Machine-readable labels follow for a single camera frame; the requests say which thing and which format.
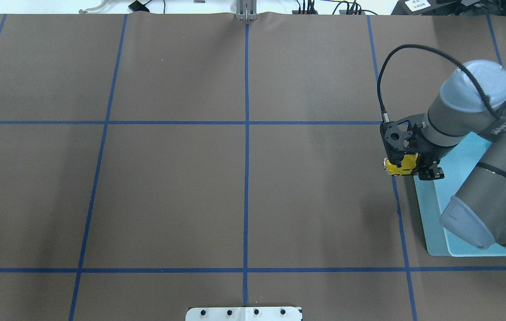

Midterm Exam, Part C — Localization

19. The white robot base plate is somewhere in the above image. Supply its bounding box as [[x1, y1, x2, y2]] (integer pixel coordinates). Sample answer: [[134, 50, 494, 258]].
[[185, 306, 304, 321]]

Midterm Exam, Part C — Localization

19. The aluminium frame post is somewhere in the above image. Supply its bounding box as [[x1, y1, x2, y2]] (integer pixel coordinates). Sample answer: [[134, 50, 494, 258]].
[[234, 0, 258, 21]]

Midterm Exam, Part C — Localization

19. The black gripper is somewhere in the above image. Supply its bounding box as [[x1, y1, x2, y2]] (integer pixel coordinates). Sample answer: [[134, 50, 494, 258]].
[[410, 127, 464, 181]]

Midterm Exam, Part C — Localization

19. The small black device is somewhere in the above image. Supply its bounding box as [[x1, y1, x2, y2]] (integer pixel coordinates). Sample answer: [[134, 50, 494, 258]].
[[128, 0, 152, 12]]

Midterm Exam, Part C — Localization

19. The yellow beetle toy car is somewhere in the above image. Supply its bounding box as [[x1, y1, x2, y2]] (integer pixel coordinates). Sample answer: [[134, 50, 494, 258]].
[[383, 154, 418, 177]]

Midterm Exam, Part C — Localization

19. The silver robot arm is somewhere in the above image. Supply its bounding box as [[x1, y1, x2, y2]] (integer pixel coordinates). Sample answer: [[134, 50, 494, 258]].
[[420, 60, 506, 250]]

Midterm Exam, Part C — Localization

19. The light blue plastic bin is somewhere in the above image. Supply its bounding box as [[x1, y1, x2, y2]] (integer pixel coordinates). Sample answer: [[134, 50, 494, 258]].
[[414, 133, 506, 257]]

